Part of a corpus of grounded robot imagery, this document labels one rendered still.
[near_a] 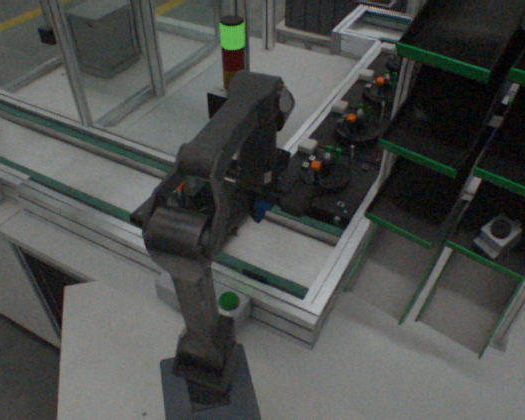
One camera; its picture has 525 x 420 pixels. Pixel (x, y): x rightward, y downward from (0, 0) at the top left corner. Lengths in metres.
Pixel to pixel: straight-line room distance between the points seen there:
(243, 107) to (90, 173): 0.94
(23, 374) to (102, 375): 1.15
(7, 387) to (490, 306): 1.82
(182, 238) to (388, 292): 0.60
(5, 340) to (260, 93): 1.93
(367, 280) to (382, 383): 0.22
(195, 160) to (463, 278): 0.65
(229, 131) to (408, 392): 0.72
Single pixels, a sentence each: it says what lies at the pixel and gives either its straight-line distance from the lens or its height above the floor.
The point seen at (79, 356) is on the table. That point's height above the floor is 0.86.
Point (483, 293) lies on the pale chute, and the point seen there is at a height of 1.07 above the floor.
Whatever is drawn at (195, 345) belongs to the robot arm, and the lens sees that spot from 0.74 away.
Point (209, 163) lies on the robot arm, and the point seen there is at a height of 1.49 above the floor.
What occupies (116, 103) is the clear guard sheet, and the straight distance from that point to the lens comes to 1.50.
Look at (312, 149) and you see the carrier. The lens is 1.42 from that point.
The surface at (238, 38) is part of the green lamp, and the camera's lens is 1.08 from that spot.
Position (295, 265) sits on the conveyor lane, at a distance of 1.19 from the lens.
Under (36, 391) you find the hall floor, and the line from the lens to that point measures 2.21.
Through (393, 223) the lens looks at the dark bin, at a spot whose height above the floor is 1.20.
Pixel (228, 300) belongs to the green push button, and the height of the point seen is 0.97.
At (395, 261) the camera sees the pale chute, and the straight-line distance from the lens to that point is 1.04.
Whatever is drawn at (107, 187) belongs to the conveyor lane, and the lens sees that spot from 1.46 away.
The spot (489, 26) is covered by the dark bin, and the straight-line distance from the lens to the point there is 0.78.
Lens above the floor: 1.82
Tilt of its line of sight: 43 degrees down
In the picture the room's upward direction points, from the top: straight up
